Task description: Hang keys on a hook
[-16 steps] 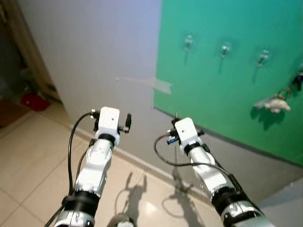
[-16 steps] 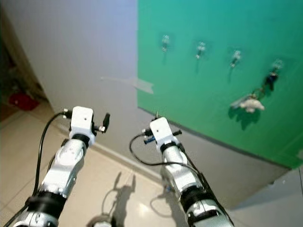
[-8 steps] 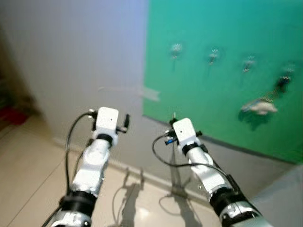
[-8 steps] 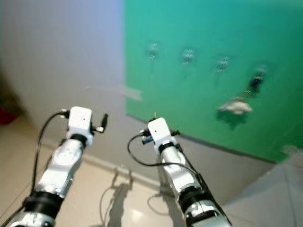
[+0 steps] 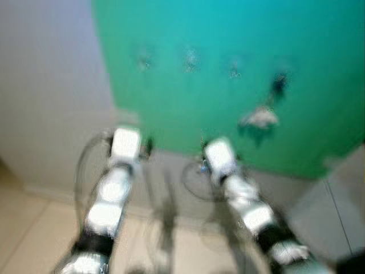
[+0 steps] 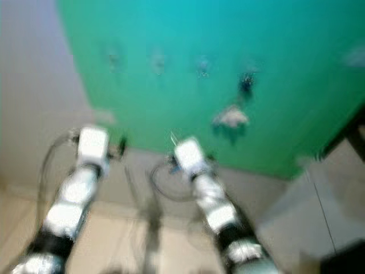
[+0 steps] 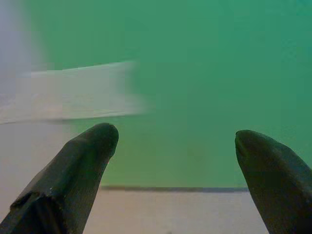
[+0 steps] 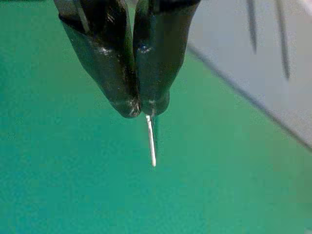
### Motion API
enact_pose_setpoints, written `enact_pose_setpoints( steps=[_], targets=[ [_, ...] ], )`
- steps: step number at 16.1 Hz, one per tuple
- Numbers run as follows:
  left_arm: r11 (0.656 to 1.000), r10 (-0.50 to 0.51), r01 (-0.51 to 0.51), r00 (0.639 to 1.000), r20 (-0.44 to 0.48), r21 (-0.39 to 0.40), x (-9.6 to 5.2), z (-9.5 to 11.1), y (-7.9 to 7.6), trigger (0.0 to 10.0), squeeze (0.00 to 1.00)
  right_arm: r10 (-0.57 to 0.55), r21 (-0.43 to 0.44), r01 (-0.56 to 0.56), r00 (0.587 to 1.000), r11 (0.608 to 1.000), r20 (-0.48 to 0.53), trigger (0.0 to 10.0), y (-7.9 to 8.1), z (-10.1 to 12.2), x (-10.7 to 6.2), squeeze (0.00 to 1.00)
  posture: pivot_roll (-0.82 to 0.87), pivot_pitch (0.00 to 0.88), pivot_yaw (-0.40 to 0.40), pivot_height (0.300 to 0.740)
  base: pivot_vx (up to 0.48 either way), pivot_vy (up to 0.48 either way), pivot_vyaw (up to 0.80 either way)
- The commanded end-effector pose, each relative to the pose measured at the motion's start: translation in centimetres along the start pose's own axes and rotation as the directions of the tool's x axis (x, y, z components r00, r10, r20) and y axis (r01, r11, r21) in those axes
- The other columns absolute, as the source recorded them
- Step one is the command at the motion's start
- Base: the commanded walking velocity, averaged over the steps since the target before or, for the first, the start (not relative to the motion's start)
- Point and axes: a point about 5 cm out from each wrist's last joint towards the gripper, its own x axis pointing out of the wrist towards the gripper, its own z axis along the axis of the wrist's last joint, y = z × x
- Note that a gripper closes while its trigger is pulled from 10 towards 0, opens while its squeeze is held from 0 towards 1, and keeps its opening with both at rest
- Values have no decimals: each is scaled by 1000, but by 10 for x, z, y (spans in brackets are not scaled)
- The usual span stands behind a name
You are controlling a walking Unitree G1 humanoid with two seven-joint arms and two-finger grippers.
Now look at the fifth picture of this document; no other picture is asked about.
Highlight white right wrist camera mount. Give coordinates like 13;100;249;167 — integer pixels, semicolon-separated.
202;137;239;179

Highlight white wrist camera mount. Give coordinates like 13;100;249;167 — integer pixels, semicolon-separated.
109;127;143;166
202;137;239;179

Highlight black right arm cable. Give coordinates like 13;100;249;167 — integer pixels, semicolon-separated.
181;160;229;202

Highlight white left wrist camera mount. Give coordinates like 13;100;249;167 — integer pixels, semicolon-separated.
109;127;143;166

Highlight keys with white plush keychain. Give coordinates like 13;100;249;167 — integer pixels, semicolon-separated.
238;71;290;131

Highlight green wall board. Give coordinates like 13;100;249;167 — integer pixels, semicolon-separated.
91;0;365;179

